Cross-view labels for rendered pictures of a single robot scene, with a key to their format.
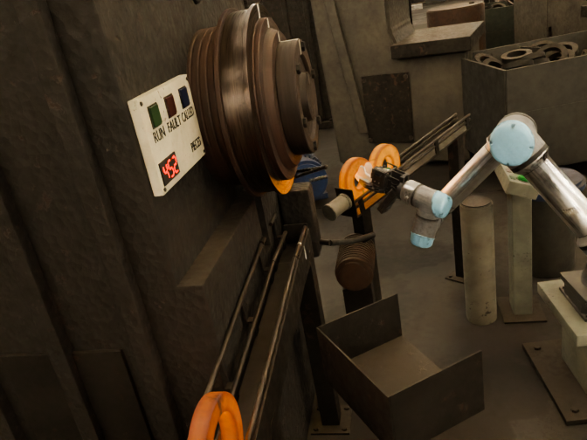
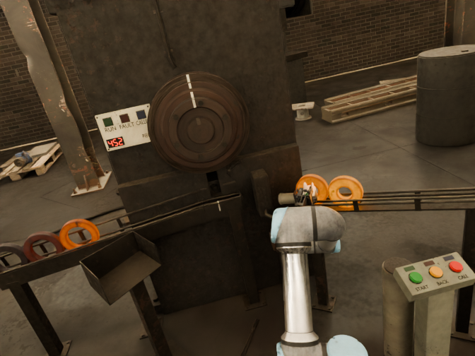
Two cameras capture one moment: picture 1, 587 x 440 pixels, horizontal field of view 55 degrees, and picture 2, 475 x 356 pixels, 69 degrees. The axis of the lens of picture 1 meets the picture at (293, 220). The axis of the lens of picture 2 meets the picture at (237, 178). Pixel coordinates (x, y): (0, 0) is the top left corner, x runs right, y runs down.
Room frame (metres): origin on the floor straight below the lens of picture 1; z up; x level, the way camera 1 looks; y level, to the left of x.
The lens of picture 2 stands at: (1.06, -1.54, 1.51)
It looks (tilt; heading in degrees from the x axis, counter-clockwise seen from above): 24 degrees down; 72
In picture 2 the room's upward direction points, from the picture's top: 12 degrees counter-clockwise
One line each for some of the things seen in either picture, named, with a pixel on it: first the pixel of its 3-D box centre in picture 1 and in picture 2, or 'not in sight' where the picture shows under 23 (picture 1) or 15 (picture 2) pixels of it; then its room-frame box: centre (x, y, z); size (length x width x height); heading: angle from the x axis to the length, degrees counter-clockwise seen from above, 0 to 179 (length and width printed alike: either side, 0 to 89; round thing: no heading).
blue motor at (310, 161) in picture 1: (299, 173); not in sight; (3.71, -0.10, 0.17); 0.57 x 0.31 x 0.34; 7
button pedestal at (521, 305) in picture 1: (519, 243); (432, 332); (1.92, -0.85, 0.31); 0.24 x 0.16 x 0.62; 167
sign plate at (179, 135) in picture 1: (172, 130); (128, 127); (1.12, 0.21, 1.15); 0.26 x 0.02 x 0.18; 167
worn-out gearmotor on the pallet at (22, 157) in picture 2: not in sight; (25, 157); (-0.32, 4.45, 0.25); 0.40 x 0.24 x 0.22; 77
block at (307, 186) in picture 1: (300, 221); (261, 192); (1.66, -0.02, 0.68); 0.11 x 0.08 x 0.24; 77
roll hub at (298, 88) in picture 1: (300, 98); (200, 129); (1.40, -0.07, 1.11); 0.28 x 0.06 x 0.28; 167
